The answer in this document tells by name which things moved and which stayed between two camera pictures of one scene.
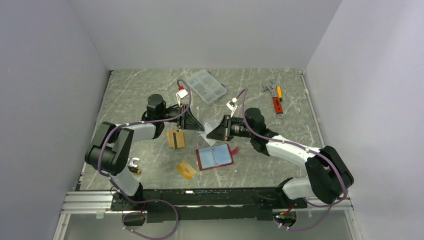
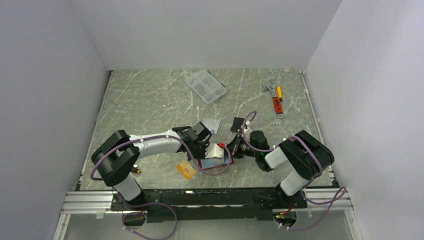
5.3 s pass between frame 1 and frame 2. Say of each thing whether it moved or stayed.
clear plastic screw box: stayed
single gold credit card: stayed
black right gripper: moved
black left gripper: moved
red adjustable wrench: stayed
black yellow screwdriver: stayed
